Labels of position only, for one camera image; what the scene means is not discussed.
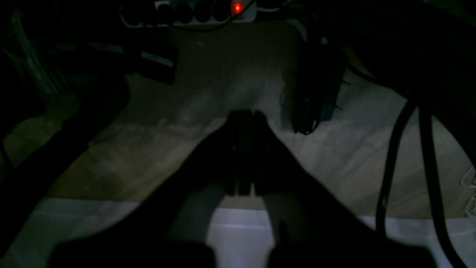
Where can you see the black power adapter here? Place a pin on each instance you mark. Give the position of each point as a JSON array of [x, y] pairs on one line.
[[319, 78]]

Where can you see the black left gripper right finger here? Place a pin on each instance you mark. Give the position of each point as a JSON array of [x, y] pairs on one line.
[[312, 228]]

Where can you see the white power strip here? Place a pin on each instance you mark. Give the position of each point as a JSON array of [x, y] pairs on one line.
[[187, 14]]

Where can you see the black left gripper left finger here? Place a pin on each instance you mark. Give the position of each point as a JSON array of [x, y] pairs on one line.
[[169, 228]]

